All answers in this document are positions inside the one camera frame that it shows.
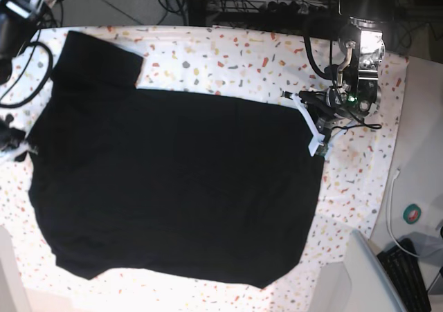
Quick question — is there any green tape roll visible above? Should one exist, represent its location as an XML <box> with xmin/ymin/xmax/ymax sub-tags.
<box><xmin>403</xmin><ymin>204</ymin><xmax>422</xmax><ymax>225</ymax></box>

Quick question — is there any white left panel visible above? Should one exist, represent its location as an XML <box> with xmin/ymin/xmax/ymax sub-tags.
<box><xmin>1</xmin><ymin>226</ymin><xmax>31</xmax><ymax>311</ymax></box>

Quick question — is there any black keyboard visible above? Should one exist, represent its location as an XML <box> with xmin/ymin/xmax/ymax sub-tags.
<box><xmin>377</xmin><ymin>246</ymin><xmax>432</xmax><ymax>312</ymax></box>

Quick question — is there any white cable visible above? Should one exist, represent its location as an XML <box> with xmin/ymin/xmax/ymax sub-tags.
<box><xmin>387</xmin><ymin>168</ymin><xmax>422</xmax><ymax>257</ymax></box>

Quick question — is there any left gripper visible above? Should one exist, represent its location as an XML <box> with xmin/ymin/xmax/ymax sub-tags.
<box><xmin>282</xmin><ymin>89</ymin><xmax>356</xmax><ymax>156</ymax></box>

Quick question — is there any black t-shirt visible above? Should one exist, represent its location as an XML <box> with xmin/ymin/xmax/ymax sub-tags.
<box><xmin>29</xmin><ymin>32</ymin><xmax>324</xmax><ymax>288</ymax></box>

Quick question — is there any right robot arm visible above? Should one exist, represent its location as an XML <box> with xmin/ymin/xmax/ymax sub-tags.
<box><xmin>1</xmin><ymin>0</ymin><xmax>64</xmax><ymax>164</ymax></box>

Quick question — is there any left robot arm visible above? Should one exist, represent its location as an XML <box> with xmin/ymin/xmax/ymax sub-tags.
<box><xmin>282</xmin><ymin>0</ymin><xmax>395</xmax><ymax>156</ymax></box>

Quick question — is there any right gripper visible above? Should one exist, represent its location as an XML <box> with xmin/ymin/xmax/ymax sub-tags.
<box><xmin>1</xmin><ymin>114</ymin><xmax>30</xmax><ymax>162</ymax></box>

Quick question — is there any terrazzo patterned tablecloth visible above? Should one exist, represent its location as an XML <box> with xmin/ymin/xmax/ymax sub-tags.
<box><xmin>1</xmin><ymin>26</ymin><xmax>408</xmax><ymax>311</ymax></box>

